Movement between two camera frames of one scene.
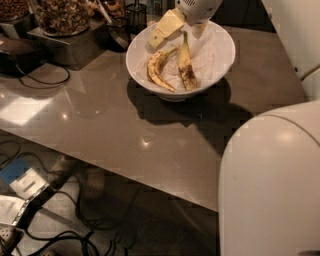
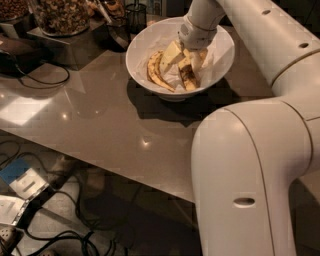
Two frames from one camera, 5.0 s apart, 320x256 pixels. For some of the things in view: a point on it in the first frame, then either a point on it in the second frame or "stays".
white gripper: [198, 10] -> [192, 37]
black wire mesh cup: [136, 18] stays
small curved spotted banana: [154, 64] stays
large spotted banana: [186, 65] stays
